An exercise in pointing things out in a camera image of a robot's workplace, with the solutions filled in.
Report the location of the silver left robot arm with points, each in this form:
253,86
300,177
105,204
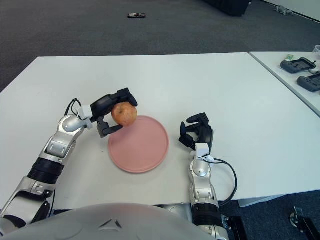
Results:
55,150

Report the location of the grey robot torso shell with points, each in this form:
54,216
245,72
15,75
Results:
100,222

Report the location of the black metal bracket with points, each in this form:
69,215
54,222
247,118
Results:
236,227

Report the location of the clear plastic cup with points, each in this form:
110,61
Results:
317,51

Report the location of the red yellow apple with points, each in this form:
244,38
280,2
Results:
125,113

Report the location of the black stand with caster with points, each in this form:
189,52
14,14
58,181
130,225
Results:
303,221

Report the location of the grey game controller with frame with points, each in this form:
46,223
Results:
287,66

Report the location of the pink round plate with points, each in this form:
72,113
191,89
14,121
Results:
140,150

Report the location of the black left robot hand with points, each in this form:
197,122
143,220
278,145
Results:
102,105

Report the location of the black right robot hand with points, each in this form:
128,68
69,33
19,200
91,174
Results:
206,133

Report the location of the green packet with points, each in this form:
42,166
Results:
290,57

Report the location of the grey toy figure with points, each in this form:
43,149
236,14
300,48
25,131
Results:
283,10

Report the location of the black cabinet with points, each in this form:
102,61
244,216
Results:
227,7

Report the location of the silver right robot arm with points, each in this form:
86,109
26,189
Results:
200,172

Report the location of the dark flat object on floor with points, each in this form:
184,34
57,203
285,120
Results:
136,15

